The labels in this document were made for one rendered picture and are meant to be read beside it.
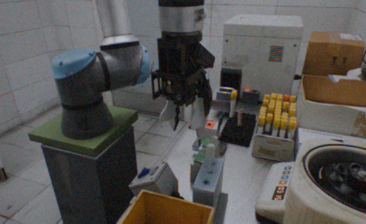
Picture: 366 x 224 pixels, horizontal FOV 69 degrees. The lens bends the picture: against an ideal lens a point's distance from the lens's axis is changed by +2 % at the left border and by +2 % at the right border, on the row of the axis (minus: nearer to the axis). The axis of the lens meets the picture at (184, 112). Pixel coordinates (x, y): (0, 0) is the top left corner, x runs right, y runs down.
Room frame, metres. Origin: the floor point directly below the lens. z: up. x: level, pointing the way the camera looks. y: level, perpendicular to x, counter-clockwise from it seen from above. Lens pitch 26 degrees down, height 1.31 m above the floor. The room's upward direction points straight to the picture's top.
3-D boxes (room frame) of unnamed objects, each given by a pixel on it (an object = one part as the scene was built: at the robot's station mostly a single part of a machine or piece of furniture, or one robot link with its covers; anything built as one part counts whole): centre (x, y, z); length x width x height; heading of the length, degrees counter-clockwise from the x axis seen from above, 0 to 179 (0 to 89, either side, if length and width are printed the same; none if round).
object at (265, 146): (0.68, -0.27, 0.91); 0.20 x 0.10 x 0.07; 159
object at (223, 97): (0.93, -0.16, 0.92); 0.21 x 0.07 x 0.05; 159
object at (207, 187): (0.41, -0.05, 0.92); 0.10 x 0.07 x 0.10; 162
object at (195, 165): (0.50, -0.04, 0.91); 0.05 x 0.04 x 0.07; 69
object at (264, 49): (1.08, -0.32, 1.03); 0.31 x 0.27 x 0.30; 159
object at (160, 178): (0.43, 0.05, 0.92); 0.13 x 0.07 x 0.08; 69
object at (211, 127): (0.64, -0.07, 0.92); 0.05 x 0.04 x 0.06; 67
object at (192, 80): (0.46, 0.01, 1.17); 0.09 x 0.08 x 0.12; 152
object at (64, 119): (0.71, 0.30, 0.95); 0.15 x 0.15 x 0.10
